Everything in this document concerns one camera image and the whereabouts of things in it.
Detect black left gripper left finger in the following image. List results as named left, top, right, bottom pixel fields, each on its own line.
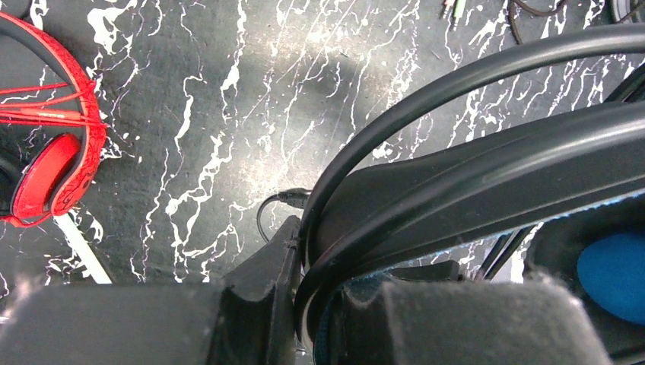
left=1, top=216, right=300, bottom=364

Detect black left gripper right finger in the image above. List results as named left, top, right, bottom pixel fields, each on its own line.
left=332, top=275, right=611, bottom=364

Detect blue black headphones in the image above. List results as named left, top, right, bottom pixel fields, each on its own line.
left=274, top=24, right=644, bottom=364

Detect red headphones with cable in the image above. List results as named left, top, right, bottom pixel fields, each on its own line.
left=1, top=13, right=106, bottom=227

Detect white green marker pen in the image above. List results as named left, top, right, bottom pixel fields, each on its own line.
left=53, top=214, right=113, bottom=284

